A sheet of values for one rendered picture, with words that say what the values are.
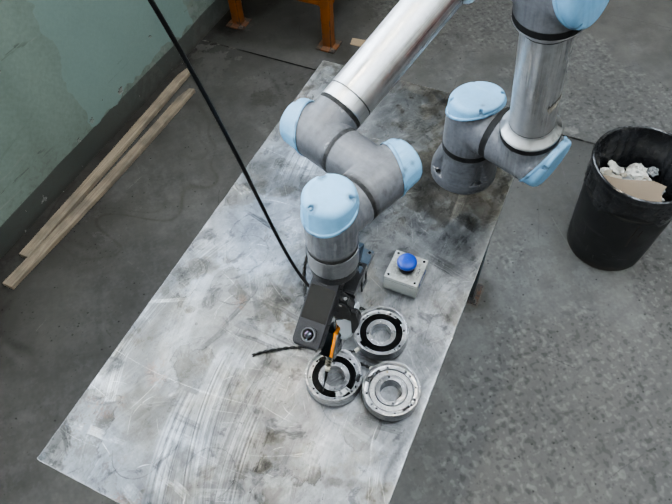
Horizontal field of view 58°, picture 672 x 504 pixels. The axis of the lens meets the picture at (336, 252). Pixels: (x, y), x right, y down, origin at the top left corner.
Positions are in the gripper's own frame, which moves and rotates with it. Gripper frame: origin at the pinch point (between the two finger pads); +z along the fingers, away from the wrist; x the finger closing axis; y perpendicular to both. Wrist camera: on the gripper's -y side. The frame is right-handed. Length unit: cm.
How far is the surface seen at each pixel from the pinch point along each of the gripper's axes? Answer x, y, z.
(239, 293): 25.0, 8.1, 13.3
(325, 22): 83, 189, 78
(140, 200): 119, 72, 93
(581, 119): -41, 178, 93
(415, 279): -8.7, 21.1, 8.7
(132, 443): 28.9, -26.8, 13.2
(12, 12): 152, 85, 22
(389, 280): -3.8, 19.7, 9.7
